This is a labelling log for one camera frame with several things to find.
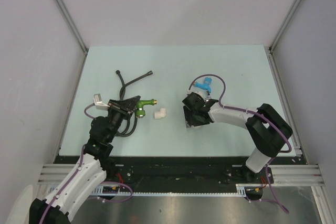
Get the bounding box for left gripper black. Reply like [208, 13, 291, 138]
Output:
[106, 95, 140, 142]

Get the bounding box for green plastic faucet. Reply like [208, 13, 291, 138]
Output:
[135, 99, 157, 118]

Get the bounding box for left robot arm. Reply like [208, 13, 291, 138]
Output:
[28, 95, 141, 223]

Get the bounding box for white elbow pipe fitting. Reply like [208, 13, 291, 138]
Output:
[154, 108, 167, 120]

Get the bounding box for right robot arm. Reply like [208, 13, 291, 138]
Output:
[182, 92, 293, 183]

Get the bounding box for blue plastic faucet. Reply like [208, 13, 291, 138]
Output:
[192, 77, 212, 94]

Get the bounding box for black flexible hose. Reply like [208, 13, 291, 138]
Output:
[114, 69, 154, 138]

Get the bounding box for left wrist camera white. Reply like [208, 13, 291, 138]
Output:
[93, 93, 109, 111]

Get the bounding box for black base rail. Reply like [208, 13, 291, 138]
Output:
[54, 155, 308, 193]

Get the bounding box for perforated cable tray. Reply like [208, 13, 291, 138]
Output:
[88, 184, 262, 201]

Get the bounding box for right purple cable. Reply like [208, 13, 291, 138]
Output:
[188, 73, 292, 214]

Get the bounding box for purple cable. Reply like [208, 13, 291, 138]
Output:
[188, 73, 292, 214]
[39, 103, 133, 224]

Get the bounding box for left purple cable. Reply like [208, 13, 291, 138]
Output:
[39, 103, 133, 224]

